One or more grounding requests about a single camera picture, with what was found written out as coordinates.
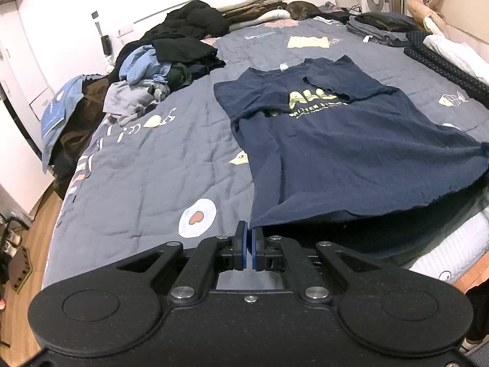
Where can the white quilted mattress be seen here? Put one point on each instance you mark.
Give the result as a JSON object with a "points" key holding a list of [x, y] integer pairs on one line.
{"points": [[458, 248]]}

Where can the dark folded garment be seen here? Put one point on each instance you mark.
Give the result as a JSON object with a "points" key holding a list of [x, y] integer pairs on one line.
{"points": [[386, 20]]}

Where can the navy blue printed t-shirt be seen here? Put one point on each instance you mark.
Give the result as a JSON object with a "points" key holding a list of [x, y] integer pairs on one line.
{"points": [[344, 141]]}

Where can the blue denim garment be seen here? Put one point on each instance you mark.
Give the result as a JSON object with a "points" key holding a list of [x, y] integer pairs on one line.
{"points": [[61, 118]]}

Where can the black bottle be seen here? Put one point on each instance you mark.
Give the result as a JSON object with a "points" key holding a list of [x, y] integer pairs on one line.
{"points": [[107, 45]]}

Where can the light blue shirt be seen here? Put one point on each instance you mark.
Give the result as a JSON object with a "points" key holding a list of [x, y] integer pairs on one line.
{"points": [[137, 63]]}

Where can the white wardrobe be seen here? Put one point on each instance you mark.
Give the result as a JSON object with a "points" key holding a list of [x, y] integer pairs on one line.
{"points": [[15, 160], [23, 53]]}

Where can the navy dotted cloth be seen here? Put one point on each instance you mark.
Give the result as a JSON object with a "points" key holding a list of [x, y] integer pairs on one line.
{"points": [[439, 61]]}

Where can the grey garment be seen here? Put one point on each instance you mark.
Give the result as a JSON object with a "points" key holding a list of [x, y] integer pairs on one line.
{"points": [[122, 99]]}

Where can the white folded cloth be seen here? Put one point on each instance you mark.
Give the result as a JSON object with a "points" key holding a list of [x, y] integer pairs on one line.
{"points": [[458, 55]]}

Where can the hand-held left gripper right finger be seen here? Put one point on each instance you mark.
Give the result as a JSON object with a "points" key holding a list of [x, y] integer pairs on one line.
{"points": [[255, 250]]}

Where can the grey printed quilt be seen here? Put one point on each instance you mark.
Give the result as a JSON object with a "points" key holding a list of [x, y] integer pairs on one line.
{"points": [[152, 168]]}

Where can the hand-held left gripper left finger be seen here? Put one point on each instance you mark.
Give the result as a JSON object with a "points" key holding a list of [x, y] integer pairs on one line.
{"points": [[241, 248]]}

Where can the clear tube with black cap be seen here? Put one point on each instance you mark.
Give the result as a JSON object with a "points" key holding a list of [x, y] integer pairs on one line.
{"points": [[97, 21]]}

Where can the grey folded pants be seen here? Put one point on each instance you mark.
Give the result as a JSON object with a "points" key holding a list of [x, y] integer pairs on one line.
{"points": [[374, 36]]}

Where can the tabby cat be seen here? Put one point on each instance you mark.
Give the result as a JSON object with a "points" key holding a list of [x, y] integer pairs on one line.
{"points": [[303, 9]]}

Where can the dark green garment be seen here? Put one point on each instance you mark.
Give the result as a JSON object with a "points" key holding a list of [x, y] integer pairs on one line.
{"points": [[179, 77]]}

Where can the brown jacket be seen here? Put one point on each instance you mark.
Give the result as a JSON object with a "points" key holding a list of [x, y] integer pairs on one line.
{"points": [[252, 5]]}

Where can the dark brown garment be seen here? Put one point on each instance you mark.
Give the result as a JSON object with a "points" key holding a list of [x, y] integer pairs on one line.
{"points": [[84, 122]]}

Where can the black shoe rack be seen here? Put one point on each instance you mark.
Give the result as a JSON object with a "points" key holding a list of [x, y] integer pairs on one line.
{"points": [[17, 271]]}

